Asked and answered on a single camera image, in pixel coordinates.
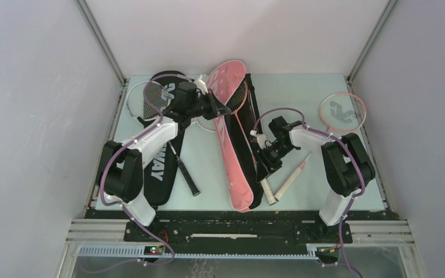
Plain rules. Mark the aluminium frame post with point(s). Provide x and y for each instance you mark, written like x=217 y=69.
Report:
x=373 y=37
x=95 y=29

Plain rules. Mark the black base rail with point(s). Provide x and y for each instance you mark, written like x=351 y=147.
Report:
x=258 y=233

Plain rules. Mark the left aluminium frame post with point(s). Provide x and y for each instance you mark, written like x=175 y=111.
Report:
x=95 y=29

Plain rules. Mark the white racket under pink bag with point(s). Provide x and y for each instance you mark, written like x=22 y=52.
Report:
x=206 y=125

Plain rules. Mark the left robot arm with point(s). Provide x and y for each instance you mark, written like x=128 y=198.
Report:
x=120 y=175

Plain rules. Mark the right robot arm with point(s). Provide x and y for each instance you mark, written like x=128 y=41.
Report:
x=336 y=206

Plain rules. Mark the black racket bag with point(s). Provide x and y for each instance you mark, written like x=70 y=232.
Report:
x=160 y=173

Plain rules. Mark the right aluminium frame post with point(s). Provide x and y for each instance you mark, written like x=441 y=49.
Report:
x=373 y=37

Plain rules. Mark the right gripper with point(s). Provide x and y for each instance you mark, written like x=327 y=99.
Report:
x=265 y=170

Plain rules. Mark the pink sport racket bag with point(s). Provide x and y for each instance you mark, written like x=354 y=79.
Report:
x=231 y=84

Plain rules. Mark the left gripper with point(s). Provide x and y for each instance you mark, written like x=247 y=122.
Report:
x=221 y=109

